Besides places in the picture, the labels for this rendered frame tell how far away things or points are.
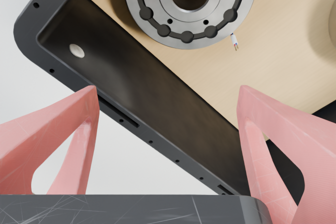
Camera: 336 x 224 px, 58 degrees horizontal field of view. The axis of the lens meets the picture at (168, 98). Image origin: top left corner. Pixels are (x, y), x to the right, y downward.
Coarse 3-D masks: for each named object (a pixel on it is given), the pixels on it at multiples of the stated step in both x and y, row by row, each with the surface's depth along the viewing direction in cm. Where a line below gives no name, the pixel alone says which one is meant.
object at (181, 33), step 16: (128, 0) 24; (144, 0) 23; (224, 0) 23; (240, 0) 24; (144, 16) 25; (160, 16) 24; (208, 16) 24; (224, 16) 24; (240, 16) 24; (144, 32) 25; (160, 32) 25; (176, 32) 25; (192, 32) 25; (208, 32) 25; (224, 32) 25; (192, 48) 26
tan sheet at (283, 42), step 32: (96, 0) 27; (256, 0) 26; (288, 0) 26; (320, 0) 26; (128, 32) 29; (256, 32) 28; (288, 32) 28; (320, 32) 28; (192, 64) 30; (224, 64) 30; (256, 64) 30; (288, 64) 30; (320, 64) 30; (224, 96) 33; (288, 96) 32; (320, 96) 32
